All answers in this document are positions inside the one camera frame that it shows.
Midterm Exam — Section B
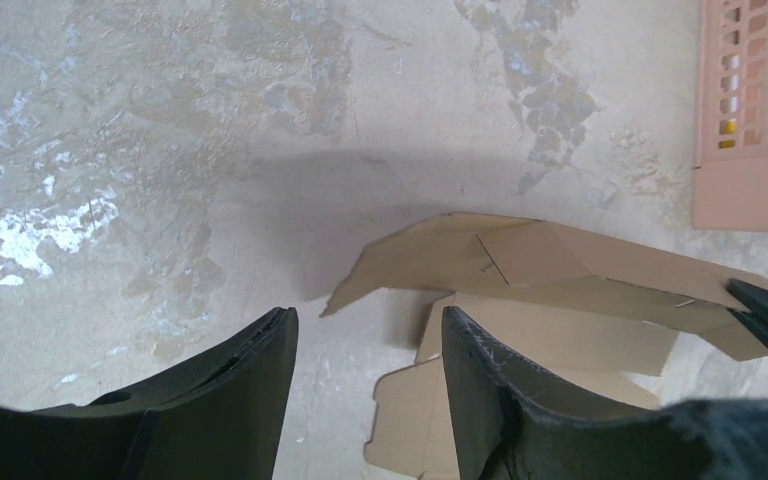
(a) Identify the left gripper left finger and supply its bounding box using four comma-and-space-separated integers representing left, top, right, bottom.
0, 308, 299, 479

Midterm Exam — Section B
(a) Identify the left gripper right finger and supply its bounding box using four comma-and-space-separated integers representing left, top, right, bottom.
441, 307, 768, 479

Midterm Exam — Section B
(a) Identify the brown cardboard box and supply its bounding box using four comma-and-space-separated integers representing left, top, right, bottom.
325, 212, 768, 479

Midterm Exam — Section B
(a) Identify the orange plastic file organizer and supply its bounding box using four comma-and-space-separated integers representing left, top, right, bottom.
692, 0, 768, 232

